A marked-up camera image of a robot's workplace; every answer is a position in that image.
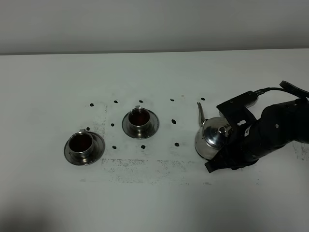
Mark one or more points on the steel saucer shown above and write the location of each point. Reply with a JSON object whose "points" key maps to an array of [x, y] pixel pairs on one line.
{"points": [[99, 147], [150, 131]]}

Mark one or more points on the steel teacup near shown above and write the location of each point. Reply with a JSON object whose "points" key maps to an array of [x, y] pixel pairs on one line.
{"points": [[79, 148]]}

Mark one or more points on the steel saucer near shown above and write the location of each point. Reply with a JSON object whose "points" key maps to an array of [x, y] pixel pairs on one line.
{"points": [[99, 147]]}

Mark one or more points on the steel teacup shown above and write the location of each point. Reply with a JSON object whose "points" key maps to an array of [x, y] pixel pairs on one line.
{"points": [[79, 148], [139, 119]]}

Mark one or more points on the steel teacup far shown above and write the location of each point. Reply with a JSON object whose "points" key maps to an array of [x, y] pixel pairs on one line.
{"points": [[139, 119]]}

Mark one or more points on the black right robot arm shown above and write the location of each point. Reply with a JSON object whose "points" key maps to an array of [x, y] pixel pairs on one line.
{"points": [[283, 123]]}

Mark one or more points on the steel saucer far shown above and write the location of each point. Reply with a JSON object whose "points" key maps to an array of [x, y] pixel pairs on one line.
{"points": [[150, 131]]}

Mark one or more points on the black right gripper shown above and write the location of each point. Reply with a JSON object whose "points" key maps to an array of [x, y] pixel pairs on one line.
{"points": [[242, 148]]}

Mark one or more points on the stainless steel teapot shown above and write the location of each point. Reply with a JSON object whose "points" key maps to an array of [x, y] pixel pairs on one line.
{"points": [[212, 134]]}

